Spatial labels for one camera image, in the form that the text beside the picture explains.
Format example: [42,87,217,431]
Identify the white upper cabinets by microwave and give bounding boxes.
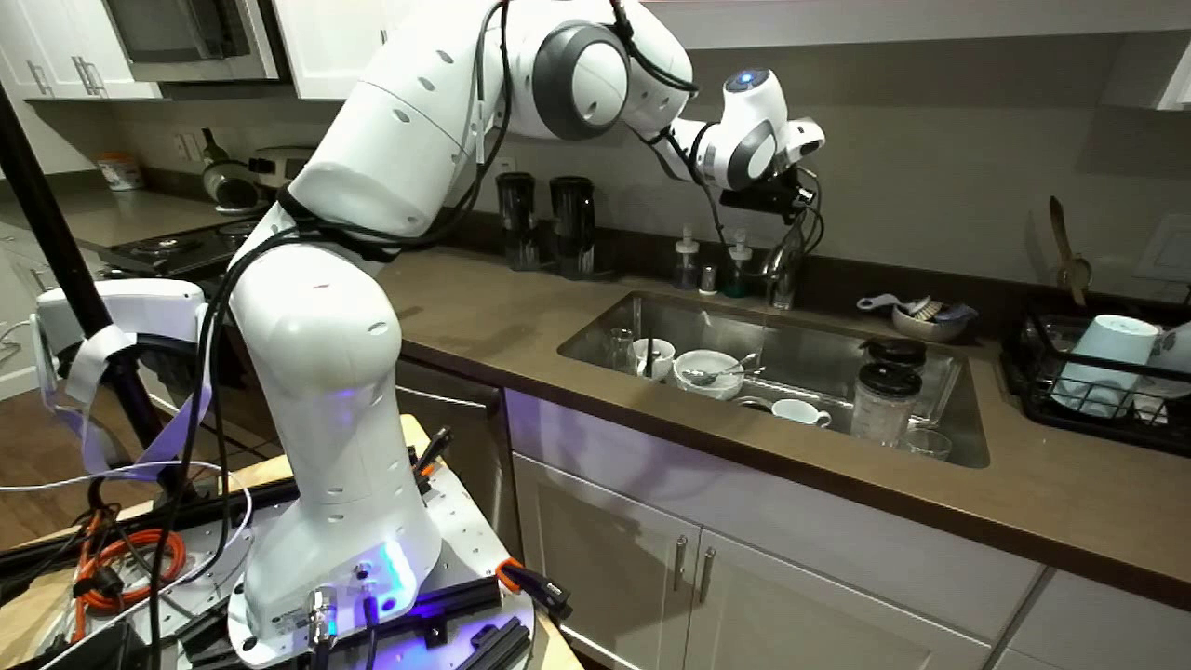
[0,0,168,106]

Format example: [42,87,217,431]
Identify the dishwasher front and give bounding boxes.
[389,349,513,552]

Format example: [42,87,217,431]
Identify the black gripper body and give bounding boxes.
[714,169,807,221]

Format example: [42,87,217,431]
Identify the small white bowl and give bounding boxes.
[621,334,682,389]

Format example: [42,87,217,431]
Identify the dark kettle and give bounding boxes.
[193,128,271,216]

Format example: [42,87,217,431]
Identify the bowl with sponge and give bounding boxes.
[853,291,977,348]

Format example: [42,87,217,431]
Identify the black tripod pole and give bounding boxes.
[0,81,168,456]

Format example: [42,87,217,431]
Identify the white container in rack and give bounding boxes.
[1067,311,1165,380]

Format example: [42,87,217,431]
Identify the white upper cabinet over sink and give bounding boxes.
[644,0,1191,114]

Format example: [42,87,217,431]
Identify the orange cable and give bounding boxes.
[64,524,193,622]

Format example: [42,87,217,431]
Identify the soap dispenser with green liquid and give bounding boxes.
[723,235,756,303]

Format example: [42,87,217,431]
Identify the glass jar with black lid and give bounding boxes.
[864,334,931,374]
[847,356,926,452]

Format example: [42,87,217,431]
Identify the stainless steel sink basin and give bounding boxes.
[554,291,993,472]

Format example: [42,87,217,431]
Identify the black stove top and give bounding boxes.
[101,221,243,283]

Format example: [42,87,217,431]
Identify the robot cart table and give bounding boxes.
[0,413,588,670]

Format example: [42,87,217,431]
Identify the over-range microwave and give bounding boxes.
[101,0,281,87]

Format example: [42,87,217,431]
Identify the large white bowl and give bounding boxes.
[668,348,749,405]

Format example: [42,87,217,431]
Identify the white cabinets under sink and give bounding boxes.
[500,385,1191,670]

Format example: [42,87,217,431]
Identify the soap dispenser with dark liquid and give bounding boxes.
[668,226,699,291]

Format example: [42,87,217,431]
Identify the black dish rack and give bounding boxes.
[998,307,1191,459]

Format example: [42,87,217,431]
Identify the black canister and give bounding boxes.
[492,169,543,273]
[546,172,598,283]

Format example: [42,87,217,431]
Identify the wooden spatula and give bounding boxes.
[1044,193,1099,311]

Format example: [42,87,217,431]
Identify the white strap device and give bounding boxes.
[31,276,217,493]

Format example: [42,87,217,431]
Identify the chrome kitchen faucet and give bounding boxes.
[760,242,807,317]

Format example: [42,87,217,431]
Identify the white mug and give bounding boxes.
[765,396,837,431]

